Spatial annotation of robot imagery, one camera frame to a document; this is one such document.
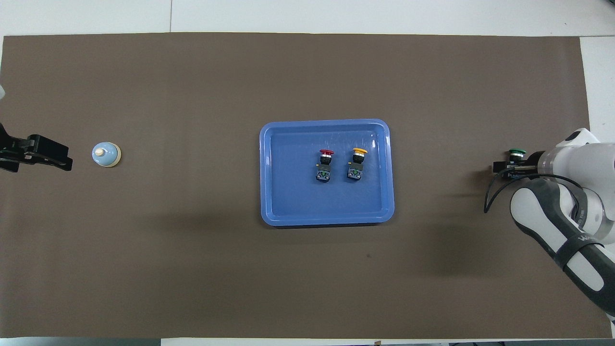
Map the light blue service bell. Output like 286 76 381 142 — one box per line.
92 142 122 168

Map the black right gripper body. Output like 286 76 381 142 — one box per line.
502 161 540 181

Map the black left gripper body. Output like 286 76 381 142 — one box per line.
0 124 73 161

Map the blue plastic tray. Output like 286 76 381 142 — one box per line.
259 118 395 227

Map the brown table mat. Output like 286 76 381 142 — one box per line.
0 32 612 339

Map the red push button switch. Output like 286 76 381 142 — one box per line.
316 149 335 184

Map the yellow push button switch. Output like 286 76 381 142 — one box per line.
346 148 369 182

